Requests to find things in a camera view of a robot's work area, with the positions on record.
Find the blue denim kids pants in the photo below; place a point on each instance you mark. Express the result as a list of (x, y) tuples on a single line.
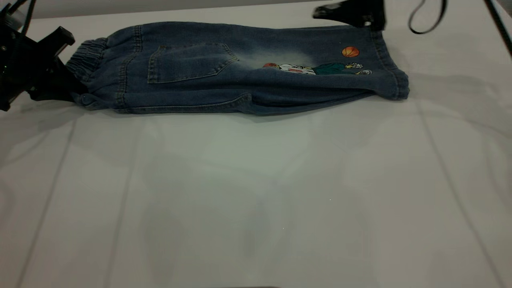
[(240, 88)]

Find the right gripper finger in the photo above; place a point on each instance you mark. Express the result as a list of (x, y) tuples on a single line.
[(332, 12)]

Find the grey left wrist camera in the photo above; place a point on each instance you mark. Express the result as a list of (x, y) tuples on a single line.
[(14, 18)]

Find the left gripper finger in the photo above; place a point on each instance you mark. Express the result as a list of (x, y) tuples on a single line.
[(58, 42), (56, 84)]

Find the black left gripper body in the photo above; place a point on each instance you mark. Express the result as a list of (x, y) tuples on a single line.
[(18, 68)]

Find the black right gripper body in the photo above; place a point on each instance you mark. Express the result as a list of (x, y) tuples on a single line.
[(366, 12)]

